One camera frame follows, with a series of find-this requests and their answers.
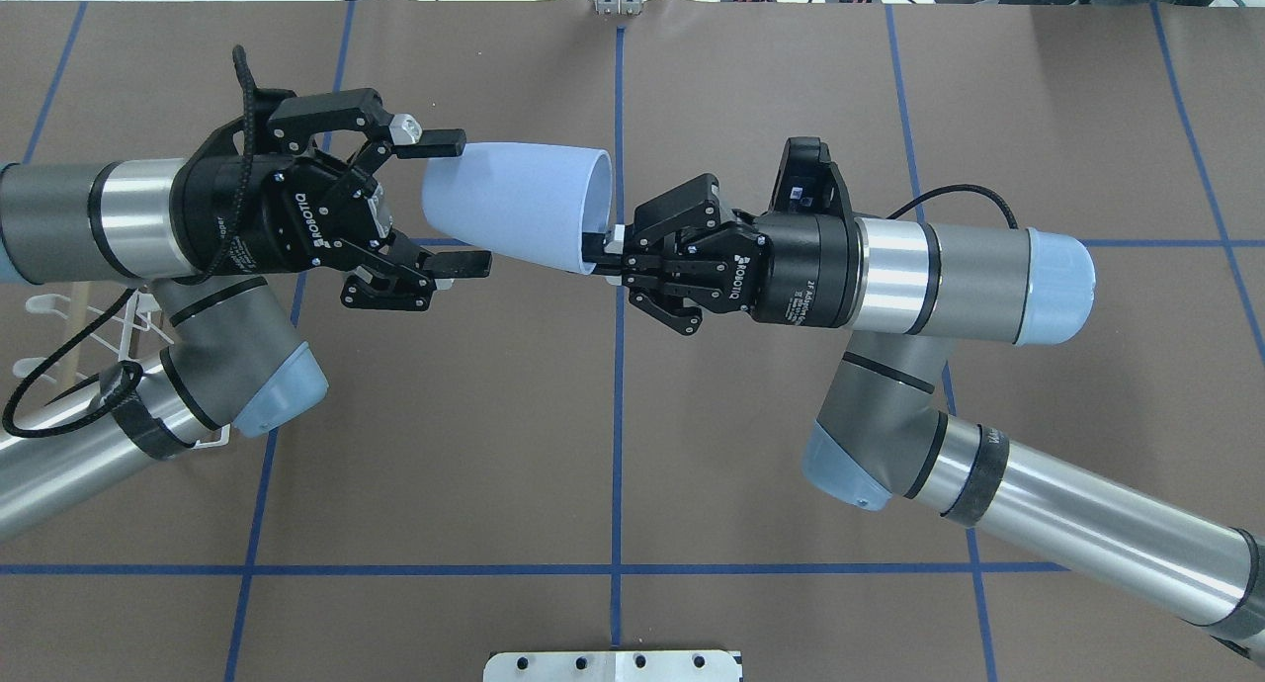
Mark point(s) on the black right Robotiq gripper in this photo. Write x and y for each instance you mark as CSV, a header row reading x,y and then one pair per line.
x,y
796,269

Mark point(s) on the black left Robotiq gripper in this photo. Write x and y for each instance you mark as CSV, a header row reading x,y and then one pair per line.
x,y
259,219

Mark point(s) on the light blue plastic cup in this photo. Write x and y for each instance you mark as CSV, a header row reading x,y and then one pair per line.
x,y
531,202

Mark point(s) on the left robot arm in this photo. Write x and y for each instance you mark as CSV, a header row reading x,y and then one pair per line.
x,y
238,360

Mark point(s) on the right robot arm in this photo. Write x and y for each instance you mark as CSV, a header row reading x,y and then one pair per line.
x,y
1149,429

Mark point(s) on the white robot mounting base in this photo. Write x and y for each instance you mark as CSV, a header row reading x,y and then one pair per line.
x,y
615,665

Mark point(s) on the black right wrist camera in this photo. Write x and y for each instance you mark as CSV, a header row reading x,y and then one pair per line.
x,y
809,180

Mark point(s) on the white wire cup rack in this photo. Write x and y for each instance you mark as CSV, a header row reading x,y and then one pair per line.
x,y
140,324

